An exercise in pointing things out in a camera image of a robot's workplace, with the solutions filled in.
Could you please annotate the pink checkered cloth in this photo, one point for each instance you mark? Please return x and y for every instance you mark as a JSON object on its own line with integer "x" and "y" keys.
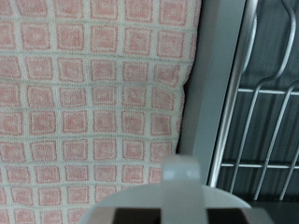
{"x": 93, "y": 93}

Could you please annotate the grey plastic crate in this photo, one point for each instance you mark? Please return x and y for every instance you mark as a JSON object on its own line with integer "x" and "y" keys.
{"x": 211, "y": 77}

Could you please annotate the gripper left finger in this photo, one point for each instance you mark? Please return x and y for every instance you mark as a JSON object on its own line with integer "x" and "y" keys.
{"x": 137, "y": 216}

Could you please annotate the white mug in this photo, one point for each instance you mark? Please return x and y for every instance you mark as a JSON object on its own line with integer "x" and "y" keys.
{"x": 182, "y": 186}

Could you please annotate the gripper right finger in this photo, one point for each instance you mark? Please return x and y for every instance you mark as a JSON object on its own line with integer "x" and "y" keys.
{"x": 230, "y": 216}

